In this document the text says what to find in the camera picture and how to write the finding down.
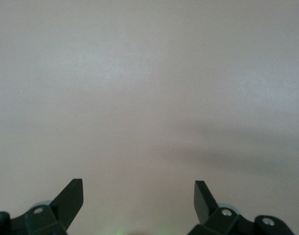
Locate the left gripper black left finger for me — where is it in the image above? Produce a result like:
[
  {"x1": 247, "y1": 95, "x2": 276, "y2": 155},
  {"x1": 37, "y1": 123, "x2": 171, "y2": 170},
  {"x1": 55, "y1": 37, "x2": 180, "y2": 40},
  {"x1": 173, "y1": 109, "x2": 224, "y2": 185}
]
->
[{"x1": 0, "y1": 178, "x2": 84, "y2": 235}]

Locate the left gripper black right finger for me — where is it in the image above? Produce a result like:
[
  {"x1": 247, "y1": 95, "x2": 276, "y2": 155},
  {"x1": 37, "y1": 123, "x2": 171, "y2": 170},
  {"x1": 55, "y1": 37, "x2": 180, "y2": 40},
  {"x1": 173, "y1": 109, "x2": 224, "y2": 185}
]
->
[{"x1": 187, "y1": 180, "x2": 293, "y2": 235}]

